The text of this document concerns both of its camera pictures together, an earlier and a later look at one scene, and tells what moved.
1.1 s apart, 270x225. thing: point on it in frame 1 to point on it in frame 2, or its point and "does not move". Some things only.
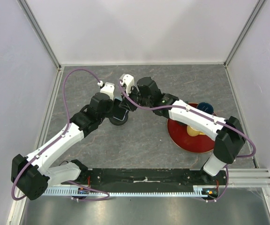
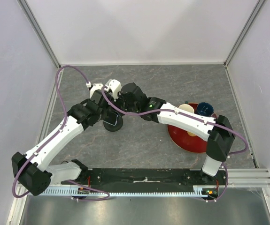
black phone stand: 118,122 to 114,128
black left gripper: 110,103 does not move
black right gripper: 128,103 does not move
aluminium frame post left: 38,29 does not move
